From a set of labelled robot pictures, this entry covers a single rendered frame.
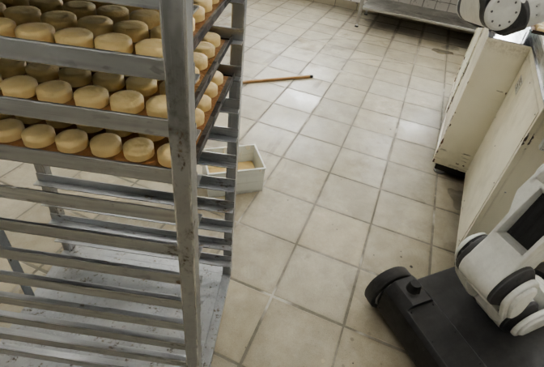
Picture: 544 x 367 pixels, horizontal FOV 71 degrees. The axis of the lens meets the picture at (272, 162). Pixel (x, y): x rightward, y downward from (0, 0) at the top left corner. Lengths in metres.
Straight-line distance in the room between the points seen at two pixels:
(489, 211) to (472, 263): 0.59
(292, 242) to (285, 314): 0.37
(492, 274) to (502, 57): 1.28
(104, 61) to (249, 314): 1.22
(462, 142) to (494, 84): 0.36
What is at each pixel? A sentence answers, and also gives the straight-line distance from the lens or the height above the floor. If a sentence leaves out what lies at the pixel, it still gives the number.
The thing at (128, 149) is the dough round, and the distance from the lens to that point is 0.67.
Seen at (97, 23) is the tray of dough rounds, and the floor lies 1.15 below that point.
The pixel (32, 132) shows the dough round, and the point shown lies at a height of 0.97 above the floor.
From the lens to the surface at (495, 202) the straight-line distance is 1.73.
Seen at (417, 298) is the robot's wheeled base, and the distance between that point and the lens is 1.53.
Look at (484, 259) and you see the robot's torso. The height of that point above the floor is 0.60.
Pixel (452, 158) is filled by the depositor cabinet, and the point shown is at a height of 0.15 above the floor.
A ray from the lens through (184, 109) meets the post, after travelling 0.51.
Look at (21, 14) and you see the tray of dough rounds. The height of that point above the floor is 1.15.
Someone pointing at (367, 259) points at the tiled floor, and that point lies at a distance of 1.85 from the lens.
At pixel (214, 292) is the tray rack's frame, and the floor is 0.15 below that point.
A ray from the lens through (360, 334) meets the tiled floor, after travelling 1.62.
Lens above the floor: 1.36
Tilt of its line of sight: 37 degrees down
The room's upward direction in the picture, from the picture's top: 7 degrees clockwise
